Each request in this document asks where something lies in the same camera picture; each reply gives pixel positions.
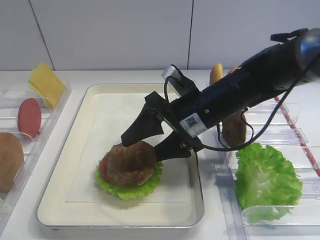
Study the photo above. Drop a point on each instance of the golden bun half left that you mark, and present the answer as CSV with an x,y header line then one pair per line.
x,y
216,73

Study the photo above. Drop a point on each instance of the brown meat patty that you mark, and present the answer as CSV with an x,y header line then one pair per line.
x,y
132,165
234,130

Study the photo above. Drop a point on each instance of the golden bun half right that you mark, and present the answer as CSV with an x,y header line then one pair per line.
x,y
233,70

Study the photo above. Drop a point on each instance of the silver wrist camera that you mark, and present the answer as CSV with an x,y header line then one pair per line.
x,y
179,83

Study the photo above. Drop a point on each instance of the red tomato slice on tray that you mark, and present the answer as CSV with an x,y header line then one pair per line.
x,y
103,168

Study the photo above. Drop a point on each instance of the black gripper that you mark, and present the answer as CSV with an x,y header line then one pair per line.
x,y
188,116

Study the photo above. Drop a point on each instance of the clear acrylic rack right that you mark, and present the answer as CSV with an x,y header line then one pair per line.
x,y
303,223

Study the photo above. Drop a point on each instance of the golden bun half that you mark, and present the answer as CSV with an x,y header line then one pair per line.
x,y
216,73
233,70

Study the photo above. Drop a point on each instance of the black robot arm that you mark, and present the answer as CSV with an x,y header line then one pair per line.
x,y
294,60

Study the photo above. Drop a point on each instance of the cream metal baking tray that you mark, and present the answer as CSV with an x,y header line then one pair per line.
x,y
55,211

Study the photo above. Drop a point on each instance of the brown bread bun in rack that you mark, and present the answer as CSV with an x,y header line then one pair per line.
x,y
11,159

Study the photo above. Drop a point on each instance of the green lettuce pile in rack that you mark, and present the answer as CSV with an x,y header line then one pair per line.
x,y
266,183

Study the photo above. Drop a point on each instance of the clear acrylic rack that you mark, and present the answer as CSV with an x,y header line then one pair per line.
x,y
303,223
10,101

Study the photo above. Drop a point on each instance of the green lettuce leaf on tray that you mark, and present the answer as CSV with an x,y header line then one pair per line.
x,y
130,192

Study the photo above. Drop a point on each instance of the red tomato slice in rack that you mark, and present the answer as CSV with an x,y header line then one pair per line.
x,y
29,118

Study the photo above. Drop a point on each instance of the clear acrylic rack left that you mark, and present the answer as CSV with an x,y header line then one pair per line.
x,y
10,101

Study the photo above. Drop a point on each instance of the white parchment paper sheet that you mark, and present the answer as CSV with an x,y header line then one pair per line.
x,y
114,114

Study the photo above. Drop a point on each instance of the red white striped strip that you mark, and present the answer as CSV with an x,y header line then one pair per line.
x,y
301,149

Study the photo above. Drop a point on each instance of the yellow cheese slices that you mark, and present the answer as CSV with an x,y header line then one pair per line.
x,y
45,83

